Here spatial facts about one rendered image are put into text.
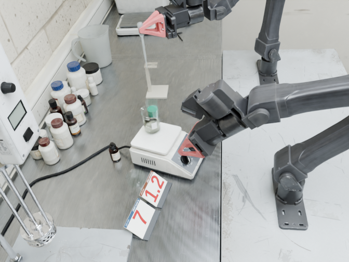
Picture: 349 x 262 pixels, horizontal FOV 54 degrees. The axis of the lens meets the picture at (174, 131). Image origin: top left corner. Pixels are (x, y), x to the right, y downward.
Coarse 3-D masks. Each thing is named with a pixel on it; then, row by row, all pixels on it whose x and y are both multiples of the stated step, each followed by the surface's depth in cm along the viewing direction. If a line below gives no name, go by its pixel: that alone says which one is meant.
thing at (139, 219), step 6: (138, 204) 90; (144, 204) 91; (138, 210) 89; (144, 210) 90; (150, 210) 91; (132, 216) 87; (138, 216) 88; (144, 216) 89; (132, 222) 87; (138, 222) 88; (144, 222) 89; (132, 228) 86; (138, 228) 87; (144, 228) 88; (138, 234) 86
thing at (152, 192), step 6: (150, 180) 96; (156, 180) 97; (162, 180) 98; (150, 186) 95; (156, 186) 96; (162, 186) 97; (144, 192) 93; (150, 192) 94; (156, 192) 95; (150, 198) 93; (156, 198) 94
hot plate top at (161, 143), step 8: (168, 128) 104; (176, 128) 103; (136, 136) 102; (144, 136) 102; (152, 136) 102; (160, 136) 101; (168, 136) 101; (176, 136) 101; (136, 144) 100; (144, 144) 99; (152, 144) 99; (160, 144) 99; (168, 144) 99; (160, 152) 96
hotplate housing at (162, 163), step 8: (176, 144) 101; (136, 152) 100; (144, 152) 99; (152, 152) 99; (168, 152) 99; (136, 160) 103; (144, 160) 101; (152, 160) 100; (160, 160) 98; (168, 160) 97; (200, 160) 102; (152, 168) 103; (160, 168) 101; (168, 168) 99; (176, 168) 97; (176, 176) 100; (184, 176) 98; (192, 176) 98
